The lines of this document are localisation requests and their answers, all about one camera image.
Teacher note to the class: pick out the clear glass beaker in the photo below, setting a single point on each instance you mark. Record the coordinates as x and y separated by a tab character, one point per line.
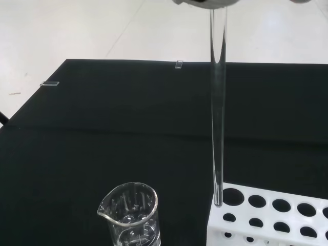
133	217

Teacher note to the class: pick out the black tripod leg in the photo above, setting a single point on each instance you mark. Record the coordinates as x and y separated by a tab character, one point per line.
3	118

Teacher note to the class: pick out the black bench cloth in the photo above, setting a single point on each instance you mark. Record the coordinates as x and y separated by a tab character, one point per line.
128	128

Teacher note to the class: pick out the white test tube rack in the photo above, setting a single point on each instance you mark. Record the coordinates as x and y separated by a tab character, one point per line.
271	220

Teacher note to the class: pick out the clear plastic clip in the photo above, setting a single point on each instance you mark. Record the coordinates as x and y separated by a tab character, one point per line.
179	64
49	83

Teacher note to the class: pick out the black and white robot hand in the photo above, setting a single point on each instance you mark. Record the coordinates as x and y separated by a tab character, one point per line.
205	3

